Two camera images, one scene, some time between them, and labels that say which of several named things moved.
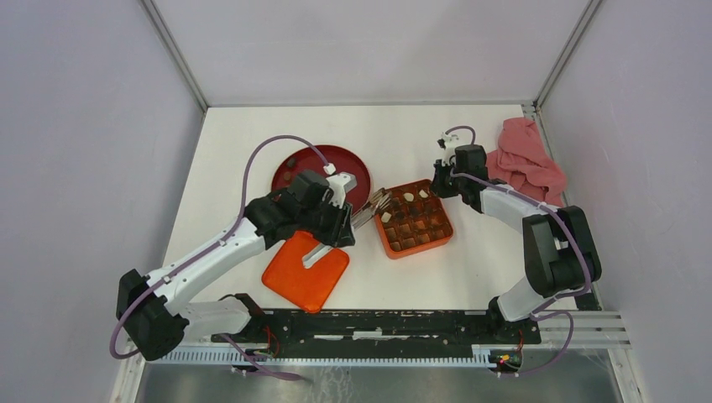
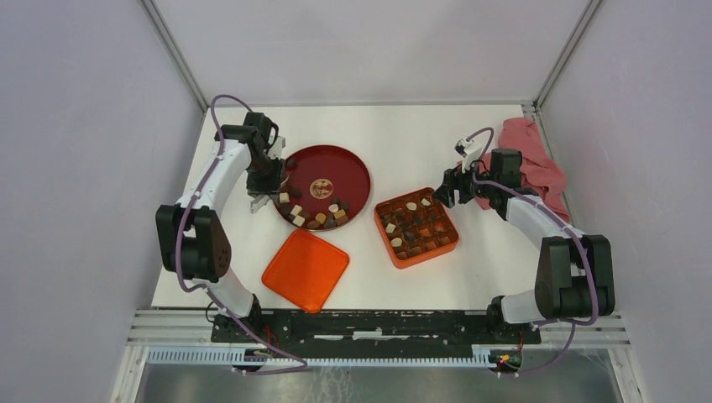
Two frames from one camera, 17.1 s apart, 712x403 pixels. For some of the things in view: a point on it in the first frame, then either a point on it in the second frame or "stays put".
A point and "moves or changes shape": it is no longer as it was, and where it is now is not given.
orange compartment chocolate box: x=414 y=220 moves or changes shape
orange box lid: x=309 y=288 stays put
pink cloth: x=523 y=164 stays put
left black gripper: x=340 y=233 to x=273 y=185
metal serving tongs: x=378 y=203 moves or changes shape
